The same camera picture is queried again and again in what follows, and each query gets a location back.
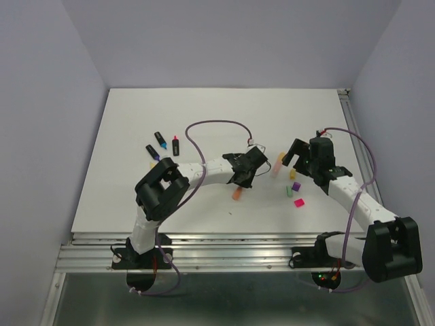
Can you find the pastel pink orange highlighter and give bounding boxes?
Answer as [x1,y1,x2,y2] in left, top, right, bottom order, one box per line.
[270,152,285,178]

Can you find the purple pen cap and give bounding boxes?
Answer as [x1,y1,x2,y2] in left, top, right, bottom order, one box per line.
[292,182,301,192]

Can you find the pastel green pen cap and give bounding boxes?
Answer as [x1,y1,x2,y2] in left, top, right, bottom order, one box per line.
[285,185,293,198]

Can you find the pink pen cap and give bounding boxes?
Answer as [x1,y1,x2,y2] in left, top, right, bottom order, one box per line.
[294,198,305,208]

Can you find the black highlighter pink tip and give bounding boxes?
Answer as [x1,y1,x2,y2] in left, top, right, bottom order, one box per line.
[172,136,179,157]

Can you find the black highlighter blue tip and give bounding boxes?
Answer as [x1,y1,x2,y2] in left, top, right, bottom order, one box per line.
[154,132,167,149]

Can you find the black highlighter purple tip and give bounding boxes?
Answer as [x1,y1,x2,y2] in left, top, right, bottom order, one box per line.
[145,145,160,162]

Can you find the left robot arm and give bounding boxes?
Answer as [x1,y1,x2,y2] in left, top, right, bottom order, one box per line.
[127,145,268,268]

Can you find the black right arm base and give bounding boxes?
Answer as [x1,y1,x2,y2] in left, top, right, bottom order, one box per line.
[288,247,343,269]

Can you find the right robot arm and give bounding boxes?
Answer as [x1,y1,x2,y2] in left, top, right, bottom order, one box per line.
[282,137,423,283]

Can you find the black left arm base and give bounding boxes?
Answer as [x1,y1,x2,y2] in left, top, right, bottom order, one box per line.
[110,238,171,270]

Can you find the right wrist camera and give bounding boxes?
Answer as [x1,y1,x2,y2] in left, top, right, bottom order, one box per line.
[316,130,332,139]

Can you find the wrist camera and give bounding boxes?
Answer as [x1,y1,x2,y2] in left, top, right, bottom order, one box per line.
[246,143,266,153]
[316,130,332,139]

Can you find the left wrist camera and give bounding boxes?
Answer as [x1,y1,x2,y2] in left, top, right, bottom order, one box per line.
[246,143,266,153]

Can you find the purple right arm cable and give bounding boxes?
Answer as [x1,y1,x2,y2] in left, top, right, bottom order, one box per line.
[317,127,378,293]

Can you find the aluminium right side rail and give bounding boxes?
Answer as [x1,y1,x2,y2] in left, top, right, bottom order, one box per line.
[337,88,383,204]

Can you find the aluminium rail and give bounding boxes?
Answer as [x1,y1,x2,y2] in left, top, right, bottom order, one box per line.
[56,232,375,274]
[337,88,383,204]

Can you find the aluminium front rail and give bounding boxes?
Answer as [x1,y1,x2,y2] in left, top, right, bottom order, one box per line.
[56,232,375,274]

